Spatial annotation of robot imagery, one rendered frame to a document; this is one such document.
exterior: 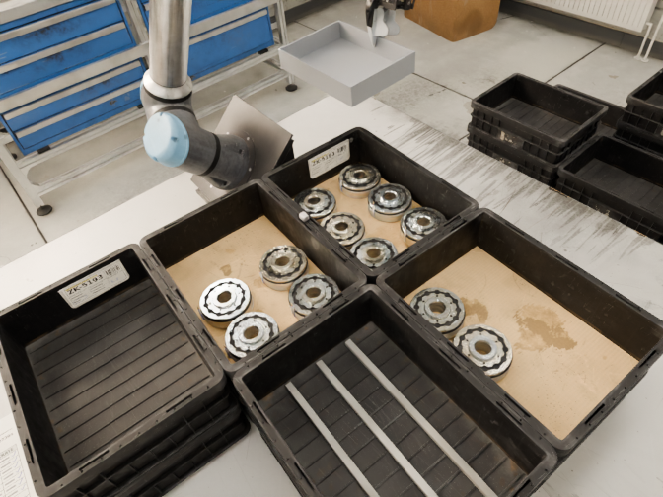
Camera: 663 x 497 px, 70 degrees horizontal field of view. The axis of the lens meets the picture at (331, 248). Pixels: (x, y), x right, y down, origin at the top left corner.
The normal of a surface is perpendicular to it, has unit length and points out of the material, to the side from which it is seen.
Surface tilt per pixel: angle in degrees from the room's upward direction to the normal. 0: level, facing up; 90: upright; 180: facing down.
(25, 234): 0
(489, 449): 0
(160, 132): 46
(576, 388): 0
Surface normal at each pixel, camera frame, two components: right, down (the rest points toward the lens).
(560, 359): -0.08, -0.67
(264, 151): -0.59, -0.14
